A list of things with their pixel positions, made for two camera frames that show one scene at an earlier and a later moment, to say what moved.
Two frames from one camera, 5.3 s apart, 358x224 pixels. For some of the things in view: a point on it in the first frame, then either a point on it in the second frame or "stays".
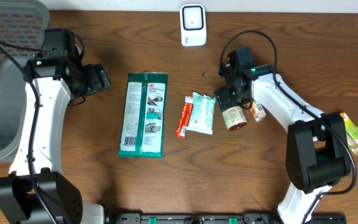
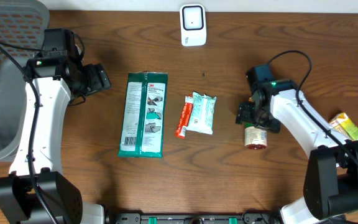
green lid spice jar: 235,118 to 255,138
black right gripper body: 232,96 to 251,112
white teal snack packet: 202,114 stays
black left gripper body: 91,81 stays
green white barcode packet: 143,115 stays
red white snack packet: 185,116 stays
